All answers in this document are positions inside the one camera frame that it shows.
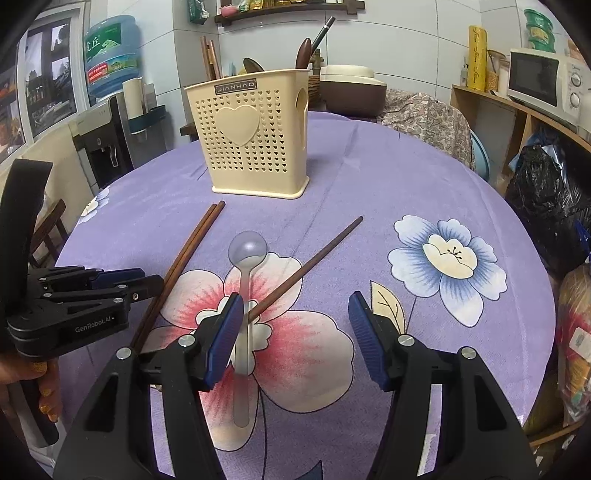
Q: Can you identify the water dispenser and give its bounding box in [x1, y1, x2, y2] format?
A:
[69, 99, 167, 190]

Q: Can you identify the white microwave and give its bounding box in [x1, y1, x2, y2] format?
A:
[507, 48, 591, 125]

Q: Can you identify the wooden framed mirror shelf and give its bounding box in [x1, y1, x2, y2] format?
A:
[215, 0, 365, 26]

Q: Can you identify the brown handled metal utensil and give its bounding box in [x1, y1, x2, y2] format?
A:
[295, 38, 315, 70]

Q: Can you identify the yellow box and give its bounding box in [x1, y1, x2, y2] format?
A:
[467, 25, 488, 90]

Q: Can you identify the white paper cup tube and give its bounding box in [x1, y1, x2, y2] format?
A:
[121, 78, 146, 132]

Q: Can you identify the black chopstick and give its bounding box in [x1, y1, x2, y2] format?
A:
[310, 16, 335, 51]

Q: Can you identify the blue water bottle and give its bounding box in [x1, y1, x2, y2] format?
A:
[83, 15, 141, 99]

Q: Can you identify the small dark wooden stool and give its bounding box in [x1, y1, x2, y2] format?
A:
[30, 198, 70, 271]

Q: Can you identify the rice cooker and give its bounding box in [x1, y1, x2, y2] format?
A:
[320, 65, 389, 116]

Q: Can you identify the clear plastic spoon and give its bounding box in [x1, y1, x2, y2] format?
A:
[228, 231, 269, 428]

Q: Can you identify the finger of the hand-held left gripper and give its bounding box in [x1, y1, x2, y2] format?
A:
[28, 267, 146, 296]
[44, 274, 165, 317]

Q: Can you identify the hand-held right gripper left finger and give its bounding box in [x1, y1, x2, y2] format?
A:
[53, 292, 245, 480]

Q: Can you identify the black plastic bag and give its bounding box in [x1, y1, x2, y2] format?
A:
[505, 143, 591, 278]

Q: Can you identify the floral chair cloth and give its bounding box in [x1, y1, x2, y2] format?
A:
[376, 88, 476, 169]

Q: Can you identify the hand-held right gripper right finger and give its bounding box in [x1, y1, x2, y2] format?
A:
[348, 291, 539, 480]

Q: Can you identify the cream perforated utensil holder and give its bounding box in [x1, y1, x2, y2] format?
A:
[185, 68, 311, 199]

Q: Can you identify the person's left hand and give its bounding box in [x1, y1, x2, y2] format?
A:
[0, 357, 63, 423]

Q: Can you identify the glass jar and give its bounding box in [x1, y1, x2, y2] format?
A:
[485, 48, 509, 93]

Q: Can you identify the purple floral tablecloth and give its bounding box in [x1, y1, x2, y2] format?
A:
[53, 111, 557, 480]

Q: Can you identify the stack of green noodle cups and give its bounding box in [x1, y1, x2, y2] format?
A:
[523, 8, 557, 51]

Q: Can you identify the row of condiment bottles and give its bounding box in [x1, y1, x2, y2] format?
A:
[238, 0, 342, 11]

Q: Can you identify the blue cup holder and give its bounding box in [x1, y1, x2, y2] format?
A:
[127, 105, 167, 134]

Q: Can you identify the blue chair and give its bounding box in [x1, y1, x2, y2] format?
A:
[468, 129, 491, 181]

